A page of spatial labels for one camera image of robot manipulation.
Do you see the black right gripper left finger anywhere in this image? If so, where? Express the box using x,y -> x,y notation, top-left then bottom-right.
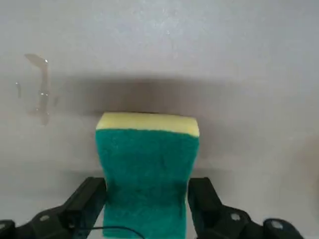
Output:
0,176 -> 108,239

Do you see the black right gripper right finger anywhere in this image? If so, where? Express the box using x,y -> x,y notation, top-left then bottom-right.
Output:
187,177 -> 305,239

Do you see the green and yellow sponge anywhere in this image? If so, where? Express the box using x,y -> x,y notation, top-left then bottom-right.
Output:
95,112 -> 201,239

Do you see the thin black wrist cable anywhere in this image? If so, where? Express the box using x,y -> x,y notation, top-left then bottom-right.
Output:
92,225 -> 146,239

